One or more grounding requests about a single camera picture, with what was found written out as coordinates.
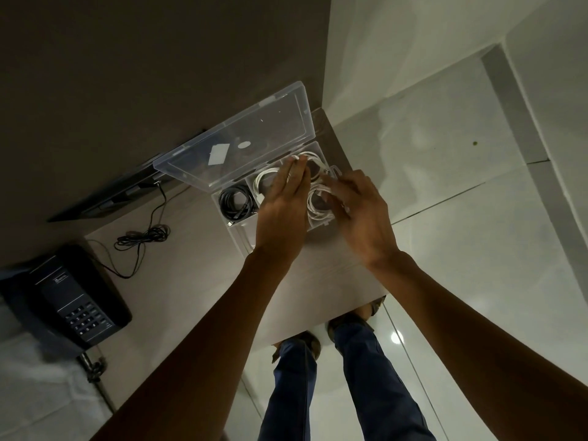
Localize person's left hand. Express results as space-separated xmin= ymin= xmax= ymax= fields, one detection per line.
xmin=254 ymin=155 xmax=313 ymax=268

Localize person's right hand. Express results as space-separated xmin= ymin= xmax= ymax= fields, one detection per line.
xmin=319 ymin=169 xmax=401 ymax=270

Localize white cable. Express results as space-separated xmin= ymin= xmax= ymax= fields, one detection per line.
xmin=252 ymin=167 xmax=286 ymax=208
xmin=287 ymin=151 xmax=330 ymax=181
xmin=306 ymin=183 xmax=341 ymax=225

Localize person's left forearm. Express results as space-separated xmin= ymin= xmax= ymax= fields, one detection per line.
xmin=91 ymin=251 xmax=300 ymax=441

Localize person's right forearm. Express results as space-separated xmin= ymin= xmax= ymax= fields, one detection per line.
xmin=367 ymin=249 xmax=588 ymax=441

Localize clear plastic organizer box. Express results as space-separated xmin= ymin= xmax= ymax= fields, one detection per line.
xmin=153 ymin=81 xmax=346 ymax=258

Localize person's right brown shoe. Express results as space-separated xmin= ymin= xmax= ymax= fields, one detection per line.
xmin=326 ymin=296 xmax=387 ymax=343

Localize person's brown shoe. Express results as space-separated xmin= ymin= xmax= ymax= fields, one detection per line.
xmin=271 ymin=330 xmax=322 ymax=364
xmin=326 ymin=296 xmax=387 ymax=343

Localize person's left brown shoe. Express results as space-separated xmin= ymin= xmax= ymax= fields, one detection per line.
xmin=271 ymin=330 xmax=322 ymax=364

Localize flat black device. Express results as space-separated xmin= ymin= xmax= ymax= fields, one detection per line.
xmin=47 ymin=128 xmax=208 ymax=224

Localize person's right leg blue jeans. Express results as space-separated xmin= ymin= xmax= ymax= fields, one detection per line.
xmin=333 ymin=320 xmax=437 ymax=441

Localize person's leg blue jeans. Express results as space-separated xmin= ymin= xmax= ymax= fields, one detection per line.
xmin=258 ymin=340 xmax=319 ymax=441
xmin=333 ymin=320 xmax=437 ymax=441

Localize person's left leg blue jeans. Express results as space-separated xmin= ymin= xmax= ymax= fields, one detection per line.
xmin=258 ymin=340 xmax=319 ymax=441

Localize black desk telephone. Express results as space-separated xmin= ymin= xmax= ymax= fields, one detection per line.
xmin=0 ymin=244 xmax=133 ymax=360

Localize black coiled cable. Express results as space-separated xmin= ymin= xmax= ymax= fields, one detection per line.
xmin=219 ymin=185 xmax=256 ymax=221

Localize thin black telephone wire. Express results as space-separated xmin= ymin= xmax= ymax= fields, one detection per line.
xmin=86 ymin=183 xmax=172 ymax=280

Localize coiled telephone handset cord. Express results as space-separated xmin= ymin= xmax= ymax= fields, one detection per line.
xmin=77 ymin=352 xmax=109 ymax=386

